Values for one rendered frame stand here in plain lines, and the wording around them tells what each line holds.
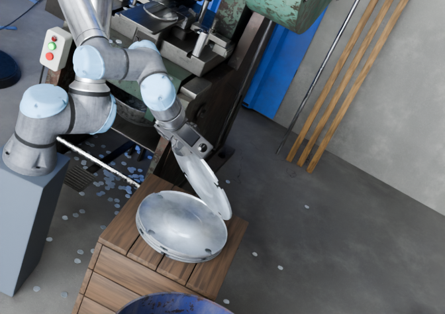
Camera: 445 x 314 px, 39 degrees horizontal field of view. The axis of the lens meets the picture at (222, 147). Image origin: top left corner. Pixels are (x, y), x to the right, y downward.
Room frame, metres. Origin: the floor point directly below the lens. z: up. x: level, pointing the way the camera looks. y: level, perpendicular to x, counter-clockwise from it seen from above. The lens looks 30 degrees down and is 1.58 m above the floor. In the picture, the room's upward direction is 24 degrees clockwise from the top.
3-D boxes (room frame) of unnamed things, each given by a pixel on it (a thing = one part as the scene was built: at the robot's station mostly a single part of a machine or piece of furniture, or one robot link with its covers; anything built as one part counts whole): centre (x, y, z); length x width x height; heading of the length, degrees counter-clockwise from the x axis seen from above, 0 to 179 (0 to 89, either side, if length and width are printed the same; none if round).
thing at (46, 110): (1.44, 0.49, 0.62); 0.13 x 0.12 x 0.14; 135
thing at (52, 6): (2.02, 0.71, 0.62); 0.10 x 0.06 x 0.20; 79
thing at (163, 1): (2.18, 0.37, 0.76); 0.15 x 0.09 x 0.05; 79
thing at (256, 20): (2.28, 0.08, 0.45); 0.92 x 0.12 x 0.90; 169
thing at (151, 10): (2.02, 0.40, 0.72); 0.25 x 0.14 x 0.14; 169
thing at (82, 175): (2.05, 0.39, 0.14); 0.59 x 0.10 x 0.05; 169
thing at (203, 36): (2.03, 0.22, 0.75); 0.03 x 0.03 x 0.10; 79
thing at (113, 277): (1.56, 0.01, 0.18); 0.40 x 0.38 x 0.35; 176
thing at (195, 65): (2.19, 0.37, 0.68); 0.45 x 0.30 x 0.06; 79
